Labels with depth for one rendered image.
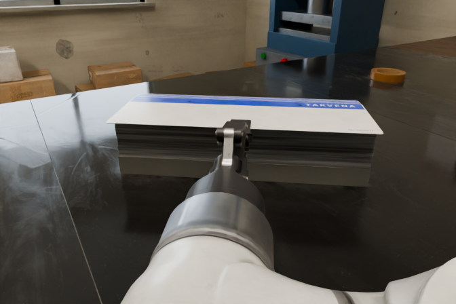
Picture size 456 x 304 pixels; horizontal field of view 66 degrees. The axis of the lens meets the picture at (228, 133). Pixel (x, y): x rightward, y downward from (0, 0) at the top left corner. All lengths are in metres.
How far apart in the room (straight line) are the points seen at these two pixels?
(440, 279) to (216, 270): 0.11
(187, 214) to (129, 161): 0.35
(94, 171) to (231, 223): 0.42
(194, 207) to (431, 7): 2.48
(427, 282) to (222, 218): 0.13
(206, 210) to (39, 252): 0.28
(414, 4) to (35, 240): 2.54
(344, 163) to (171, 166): 0.27
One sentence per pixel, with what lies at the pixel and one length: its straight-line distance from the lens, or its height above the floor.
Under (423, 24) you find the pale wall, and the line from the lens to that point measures 2.68.
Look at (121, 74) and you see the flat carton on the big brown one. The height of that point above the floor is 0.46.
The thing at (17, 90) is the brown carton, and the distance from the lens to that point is 2.97.
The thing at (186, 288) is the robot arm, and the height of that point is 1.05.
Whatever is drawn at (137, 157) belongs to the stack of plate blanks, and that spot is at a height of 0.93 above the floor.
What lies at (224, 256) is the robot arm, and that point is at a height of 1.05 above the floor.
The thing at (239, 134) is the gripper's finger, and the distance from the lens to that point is 0.33.
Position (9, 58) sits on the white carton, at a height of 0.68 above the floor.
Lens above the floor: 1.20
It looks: 24 degrees down
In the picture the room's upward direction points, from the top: straight up
